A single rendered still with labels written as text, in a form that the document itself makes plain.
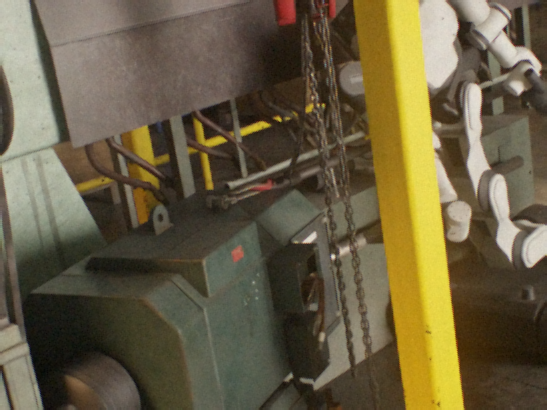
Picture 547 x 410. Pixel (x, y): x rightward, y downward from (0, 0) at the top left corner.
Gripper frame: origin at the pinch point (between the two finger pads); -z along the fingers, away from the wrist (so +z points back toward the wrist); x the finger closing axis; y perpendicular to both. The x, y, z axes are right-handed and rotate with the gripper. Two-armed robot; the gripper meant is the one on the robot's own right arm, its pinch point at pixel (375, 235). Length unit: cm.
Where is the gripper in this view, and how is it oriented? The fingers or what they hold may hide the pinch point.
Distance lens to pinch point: 263.4
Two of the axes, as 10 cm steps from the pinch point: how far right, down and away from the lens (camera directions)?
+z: 9.9, -1.6, 0.0
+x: -0.5, -2.7, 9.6
